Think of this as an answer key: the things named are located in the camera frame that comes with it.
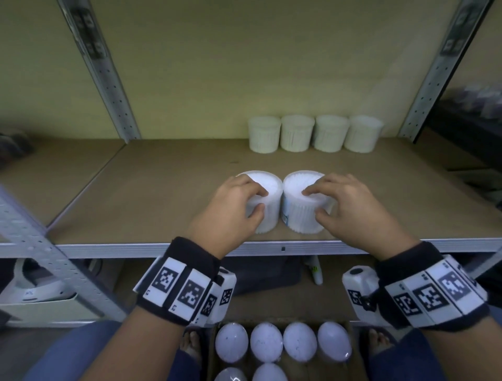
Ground black wristband with markers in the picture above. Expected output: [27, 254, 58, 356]
[374, 241, 491, 330]
[133, 237, 222, 327]

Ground white cotton bud tubs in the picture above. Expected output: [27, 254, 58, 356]
[213, 321, 352, 381]

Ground person's left hand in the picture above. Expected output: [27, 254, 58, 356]
[184, 174, 269, 260]

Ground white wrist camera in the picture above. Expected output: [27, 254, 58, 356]
[341, 266, 389, 327]
[190, 266, 238, 329]

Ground person's left forearm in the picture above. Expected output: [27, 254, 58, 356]
[80, 306, 189, 381]

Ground dark grey printed bag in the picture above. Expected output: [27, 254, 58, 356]
[223, 255, 305, 297]

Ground black right wristband with markers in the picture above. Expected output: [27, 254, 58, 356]
[374, 241, 491, 330]

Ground small white spray bottle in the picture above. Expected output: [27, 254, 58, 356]
[305, 255, 324, 285]

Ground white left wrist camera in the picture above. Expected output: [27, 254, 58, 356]
[190, 266, 238, 329]

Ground person's right hand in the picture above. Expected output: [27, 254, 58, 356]
[302, 173, 423, 262]

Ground pile of small plastic packets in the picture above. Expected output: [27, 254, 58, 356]
[451, 84, 502, 118]

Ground black left wristband with markers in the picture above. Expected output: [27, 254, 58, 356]
[133, 237, 222, 327]

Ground grey metal shelf wooden boards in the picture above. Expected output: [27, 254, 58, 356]
[0, 0, 502, 327]

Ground black marker tag plate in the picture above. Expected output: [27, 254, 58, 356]
[72, 7, 109, 60]
[441, 4, 477, 55]

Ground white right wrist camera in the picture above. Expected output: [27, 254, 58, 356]
[341, 266, 389, 327]

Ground person's left leg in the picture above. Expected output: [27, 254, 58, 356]
[23, 320, 201, 381]

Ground brown cardboard box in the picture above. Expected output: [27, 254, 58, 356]
[206, 318, 369, 381]

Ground person's left foot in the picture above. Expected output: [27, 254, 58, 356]
[180, 329, 203, 362]

